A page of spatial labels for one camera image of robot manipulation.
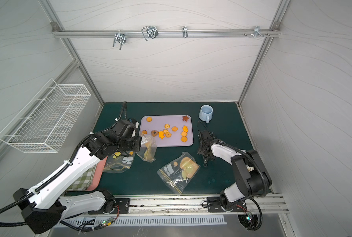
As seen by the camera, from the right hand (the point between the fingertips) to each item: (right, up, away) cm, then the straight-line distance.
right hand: (205, 150), depth 93 cm
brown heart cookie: (-34, +10, +8) cm, 37 cm away
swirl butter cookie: (-26, +15, +12) cm, 32 cm away
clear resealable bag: (-35, +3, -12) cm, 37 cm away
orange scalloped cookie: (-20, +13, +11) cm, 26 cm away
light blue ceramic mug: (+2, +24, +14) cm, 28 cm away
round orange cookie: (-40, +20, +18) cm, 48 cm away
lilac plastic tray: (-25, +11, +11) cm, 29 cm away
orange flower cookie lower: (-14, +7, +5) cm, 16 cm away
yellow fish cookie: (-13, +13, +11) cm, 21 cm away
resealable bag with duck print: (-52, -5, -10) cm, 53 cm away
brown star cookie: (-12, +21, +17) cm, 30 cm away
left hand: (-36, +9, -21) cm, 43 cm away
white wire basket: (-80, +19, -24) cm, 86 cm away
